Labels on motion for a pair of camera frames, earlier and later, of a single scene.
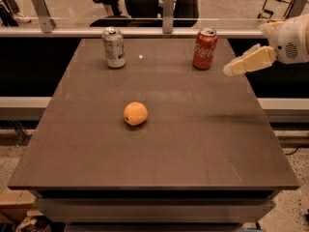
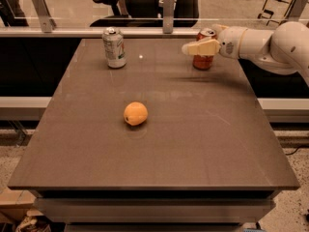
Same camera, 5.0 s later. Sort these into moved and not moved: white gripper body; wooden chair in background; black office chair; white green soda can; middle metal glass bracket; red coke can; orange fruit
Moved: white gripper body
Not moved: middle metal glass bracket; white green soda can; red coke can; wooden chair in background; black office chair; orange fruit
